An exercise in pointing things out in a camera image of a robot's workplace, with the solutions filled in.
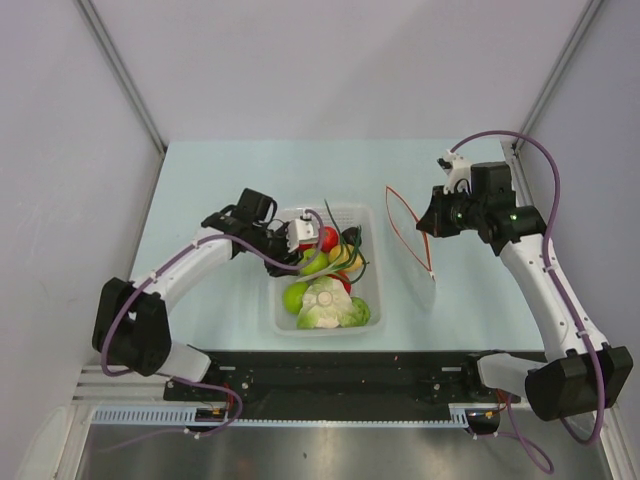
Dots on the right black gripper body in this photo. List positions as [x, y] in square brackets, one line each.
[457, 212]

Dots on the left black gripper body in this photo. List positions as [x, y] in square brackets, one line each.
[274, 244]

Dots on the clear orange zip bag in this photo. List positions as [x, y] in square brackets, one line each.
[410, 250]

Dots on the green spring onion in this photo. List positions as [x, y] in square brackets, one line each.
[335, 219]

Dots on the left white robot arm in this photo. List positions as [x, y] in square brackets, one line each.
[132, 332]

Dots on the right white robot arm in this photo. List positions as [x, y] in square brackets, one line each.
[581, 371]

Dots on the green apple upper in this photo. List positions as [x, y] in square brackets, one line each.
[313, 262]

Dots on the green apple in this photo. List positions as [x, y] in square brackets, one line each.
[292, 297]
[313, 262]

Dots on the red tomato right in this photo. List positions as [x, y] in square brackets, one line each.
[330, 239]

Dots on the green apple lower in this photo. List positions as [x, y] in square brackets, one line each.
[292, 297]

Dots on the clear plastic basket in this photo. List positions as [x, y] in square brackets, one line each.
[369, 288]

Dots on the light blue table mat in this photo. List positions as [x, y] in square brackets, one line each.
[472, 303]

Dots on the yellow lemon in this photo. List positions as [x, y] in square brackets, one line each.
[343, 258]

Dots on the dark purple fruit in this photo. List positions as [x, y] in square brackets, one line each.
[352, 235]

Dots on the small red pepper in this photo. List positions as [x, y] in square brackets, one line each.
[344, 281]

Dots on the cabbage head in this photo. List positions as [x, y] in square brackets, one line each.
[327, 305]

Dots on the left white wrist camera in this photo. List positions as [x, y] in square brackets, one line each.
[301, 231]

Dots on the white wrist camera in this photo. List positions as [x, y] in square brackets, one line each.
[301, 231]
[458, 171]

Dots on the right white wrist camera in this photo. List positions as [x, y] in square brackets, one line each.
[458, 171]

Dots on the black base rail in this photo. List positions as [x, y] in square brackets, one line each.
[390, 386]

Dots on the white cable duct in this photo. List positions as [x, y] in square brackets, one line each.
[188, 416]

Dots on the right aluminium frame post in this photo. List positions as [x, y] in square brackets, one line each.
[562, 64]

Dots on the aluminium frame post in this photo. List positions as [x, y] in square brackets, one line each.
[116, 64]
[562, 64]

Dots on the left aluminium frame post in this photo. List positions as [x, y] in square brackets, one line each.
[116, 64]

